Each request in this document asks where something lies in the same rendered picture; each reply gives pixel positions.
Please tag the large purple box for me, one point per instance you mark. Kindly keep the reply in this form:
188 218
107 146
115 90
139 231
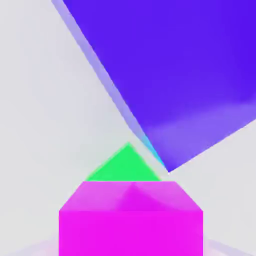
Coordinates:
170 70

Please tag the small green cube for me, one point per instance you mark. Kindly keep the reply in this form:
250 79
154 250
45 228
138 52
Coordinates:
125 167

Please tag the small magenta cube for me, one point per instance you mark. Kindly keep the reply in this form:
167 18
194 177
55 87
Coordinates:
131 230

